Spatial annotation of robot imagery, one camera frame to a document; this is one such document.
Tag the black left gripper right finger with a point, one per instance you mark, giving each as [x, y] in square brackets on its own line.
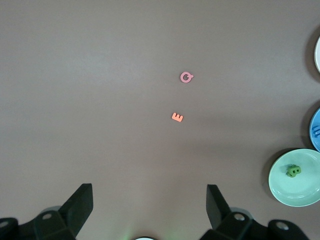
[220, 212]

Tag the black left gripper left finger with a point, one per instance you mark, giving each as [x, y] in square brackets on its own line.
[75, 212]

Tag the green letter B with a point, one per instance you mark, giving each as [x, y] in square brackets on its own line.
[292, 173]

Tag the blue letter m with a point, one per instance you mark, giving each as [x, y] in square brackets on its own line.
[317, 131]

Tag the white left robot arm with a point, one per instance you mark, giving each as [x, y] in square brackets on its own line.
[143, 238]

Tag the green plate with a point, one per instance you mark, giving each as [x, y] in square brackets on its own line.
[300, 190]

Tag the orange letter E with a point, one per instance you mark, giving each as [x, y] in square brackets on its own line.
[177, 117]

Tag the brown table cover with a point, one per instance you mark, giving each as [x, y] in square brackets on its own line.
[100, 100]

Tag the blue plate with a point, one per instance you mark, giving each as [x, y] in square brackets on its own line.
[315, 117]

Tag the pink letter Q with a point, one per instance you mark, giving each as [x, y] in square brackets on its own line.
[182, 78]

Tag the beige plate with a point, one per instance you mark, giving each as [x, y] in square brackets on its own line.
[318, 55]

